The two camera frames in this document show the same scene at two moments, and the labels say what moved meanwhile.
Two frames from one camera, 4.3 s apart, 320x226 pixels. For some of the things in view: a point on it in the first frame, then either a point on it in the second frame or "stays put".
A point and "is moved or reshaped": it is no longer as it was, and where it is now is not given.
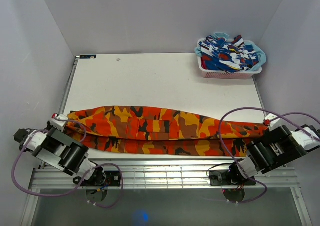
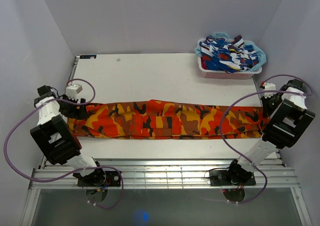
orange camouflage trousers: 161,131 is moved or reshaped
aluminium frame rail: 166,172 stays put
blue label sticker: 87,56 stays put
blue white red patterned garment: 229,57 stays put
